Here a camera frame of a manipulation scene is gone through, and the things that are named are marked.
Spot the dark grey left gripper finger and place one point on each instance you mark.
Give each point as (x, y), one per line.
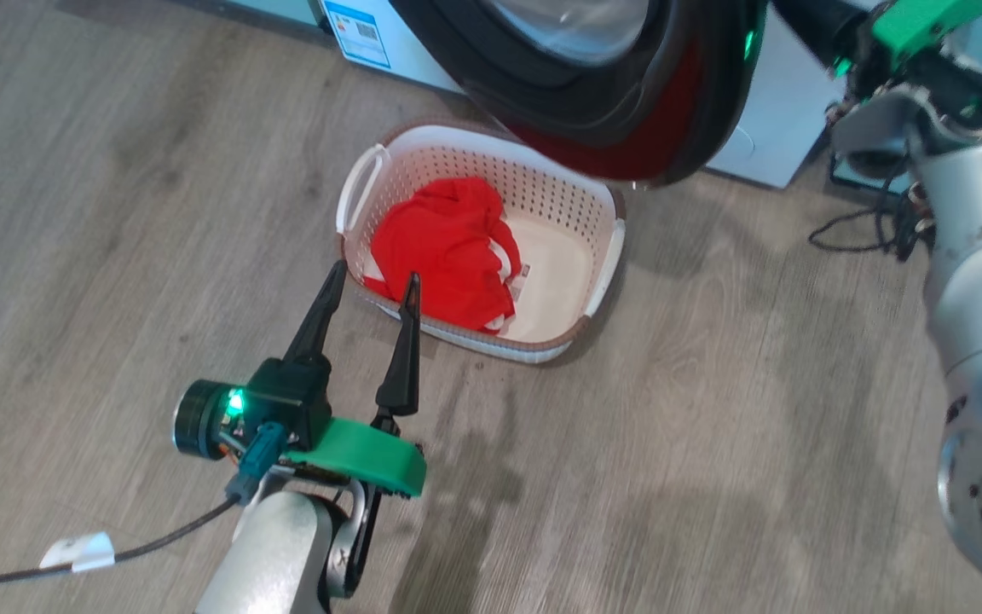
(406, 358)
(316, 324)

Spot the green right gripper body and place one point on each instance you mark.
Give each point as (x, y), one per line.
(943, 21)

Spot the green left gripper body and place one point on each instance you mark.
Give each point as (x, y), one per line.
(363, 456)

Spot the red garment with white stripes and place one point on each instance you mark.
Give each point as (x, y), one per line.
(440, 247)

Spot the dark round washing machine door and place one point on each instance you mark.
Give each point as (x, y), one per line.
(713, 85)

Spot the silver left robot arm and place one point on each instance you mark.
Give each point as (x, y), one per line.
(269, 554)

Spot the paper basket label sticker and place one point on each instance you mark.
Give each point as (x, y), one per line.
(521, 277)

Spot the white perforated laundry basket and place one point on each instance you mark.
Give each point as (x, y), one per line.
(559, 273)

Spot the white washing machine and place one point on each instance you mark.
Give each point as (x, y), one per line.
(764, 111)

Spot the blue energy label sticker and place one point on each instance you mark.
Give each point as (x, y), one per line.
(359, 34)

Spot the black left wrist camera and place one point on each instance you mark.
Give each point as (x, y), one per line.
(286, 396)

